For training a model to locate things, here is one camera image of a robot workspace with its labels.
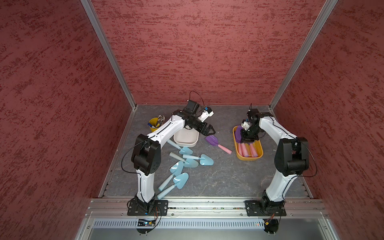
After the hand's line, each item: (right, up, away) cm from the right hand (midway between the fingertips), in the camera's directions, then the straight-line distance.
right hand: (243, 142), depth 90 cm
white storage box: (-36, +2, +11) cm, 37 cm away
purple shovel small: (+6, -6, -1) cm, 9 cm away
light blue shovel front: (-41, -16, -4) cm, 44 cm away
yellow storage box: (+10, -3, +2) cm, 11 cm away
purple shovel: (-18, 0, +9) cm, 20 cm away
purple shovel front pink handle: (-1, -5, +1) cm, 5 cm away
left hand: (-22, +7, -5) cm, 24 cm away
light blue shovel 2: (-34, -12, -1) cm, 36 cm away
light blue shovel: (-39, -21, -8) cm, 45 cm away
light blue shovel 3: (-24, -10, -1) cm, 26 cm away
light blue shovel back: (-37, -6, +4) cm, 38 cm away
